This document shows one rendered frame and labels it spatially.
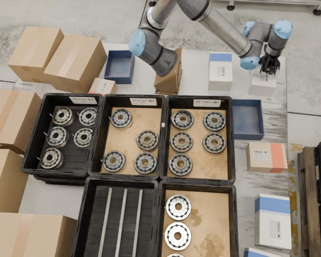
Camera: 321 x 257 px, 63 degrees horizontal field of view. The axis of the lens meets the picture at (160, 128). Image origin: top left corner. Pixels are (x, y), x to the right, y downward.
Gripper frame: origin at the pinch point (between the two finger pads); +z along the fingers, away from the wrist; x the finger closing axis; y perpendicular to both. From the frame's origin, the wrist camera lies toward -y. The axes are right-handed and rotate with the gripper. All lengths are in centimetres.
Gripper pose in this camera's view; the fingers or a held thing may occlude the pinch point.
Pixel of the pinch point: (263, 73)
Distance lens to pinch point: 155.3
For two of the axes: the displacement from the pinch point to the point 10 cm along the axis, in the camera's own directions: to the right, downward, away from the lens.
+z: 0.9, 4.4, 8.9
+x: 9.8, 1.4, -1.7
